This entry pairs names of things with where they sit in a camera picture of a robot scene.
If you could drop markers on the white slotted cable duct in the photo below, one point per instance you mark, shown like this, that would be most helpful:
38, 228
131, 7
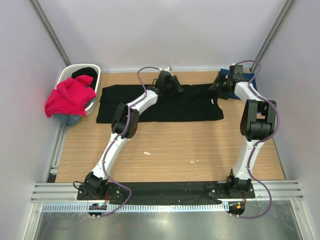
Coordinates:
99, 208

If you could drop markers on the black garment in basket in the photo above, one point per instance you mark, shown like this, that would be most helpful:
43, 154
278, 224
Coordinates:
88, 71

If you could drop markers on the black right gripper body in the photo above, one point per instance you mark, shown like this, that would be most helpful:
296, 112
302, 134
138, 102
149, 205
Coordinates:
222, 88

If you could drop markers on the aluminium corner post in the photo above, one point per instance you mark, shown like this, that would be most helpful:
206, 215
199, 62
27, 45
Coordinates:
280, 19
49, 30

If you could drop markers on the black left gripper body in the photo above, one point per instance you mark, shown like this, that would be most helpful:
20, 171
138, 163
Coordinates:
173, 89

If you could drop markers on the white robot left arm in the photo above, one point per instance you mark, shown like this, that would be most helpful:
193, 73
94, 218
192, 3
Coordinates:
124, 126

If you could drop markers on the left aluminium corner post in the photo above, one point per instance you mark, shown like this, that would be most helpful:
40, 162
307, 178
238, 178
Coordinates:
49, 30

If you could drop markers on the pink t-shirt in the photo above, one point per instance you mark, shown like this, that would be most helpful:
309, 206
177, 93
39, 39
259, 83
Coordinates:
70, 97

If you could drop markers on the black t-shirt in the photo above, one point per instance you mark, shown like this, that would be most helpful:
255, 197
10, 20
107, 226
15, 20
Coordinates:
196, 103

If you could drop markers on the aluminium frame rail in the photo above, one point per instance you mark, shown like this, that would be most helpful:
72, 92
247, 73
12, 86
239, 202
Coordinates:
54, 193

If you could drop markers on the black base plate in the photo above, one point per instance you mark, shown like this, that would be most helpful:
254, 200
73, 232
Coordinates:
165, 193

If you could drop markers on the grey-blue garment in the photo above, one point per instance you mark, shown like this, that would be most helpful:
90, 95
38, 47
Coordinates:
68, 120

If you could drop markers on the white laundry basket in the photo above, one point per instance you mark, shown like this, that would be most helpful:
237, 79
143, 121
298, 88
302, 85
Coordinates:
67, 72

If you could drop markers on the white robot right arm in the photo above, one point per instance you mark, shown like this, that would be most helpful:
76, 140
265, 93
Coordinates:
257, 124

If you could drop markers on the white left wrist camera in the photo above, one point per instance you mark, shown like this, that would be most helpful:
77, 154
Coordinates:
166, 69

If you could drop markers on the right aluminium corner post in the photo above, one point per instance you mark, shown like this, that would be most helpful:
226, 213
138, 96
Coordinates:
280, 19

